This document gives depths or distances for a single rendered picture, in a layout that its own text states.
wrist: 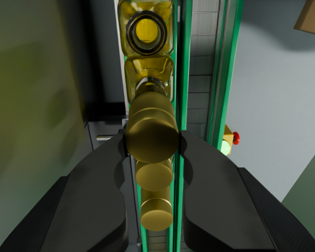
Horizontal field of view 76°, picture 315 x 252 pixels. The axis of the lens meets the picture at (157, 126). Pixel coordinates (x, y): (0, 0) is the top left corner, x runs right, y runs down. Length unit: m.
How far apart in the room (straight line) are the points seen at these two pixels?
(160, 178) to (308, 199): 2.35
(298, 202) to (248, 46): 2.03
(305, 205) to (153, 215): 2.37
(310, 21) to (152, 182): 0.56
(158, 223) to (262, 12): 0.53
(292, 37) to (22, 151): 0.63
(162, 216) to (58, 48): 0.24
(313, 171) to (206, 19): 1.96
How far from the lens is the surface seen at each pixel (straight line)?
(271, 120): 0.72
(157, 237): 0.77
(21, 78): 0.23
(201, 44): 0.43
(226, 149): 0.58
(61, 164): 0.29
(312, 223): 2.83
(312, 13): 0.65
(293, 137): 0.80
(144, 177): 0.18
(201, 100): 0.46
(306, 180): 2.29
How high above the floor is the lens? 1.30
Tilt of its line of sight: 62 degrees down
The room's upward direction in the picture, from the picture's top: 175 degrees clockwise
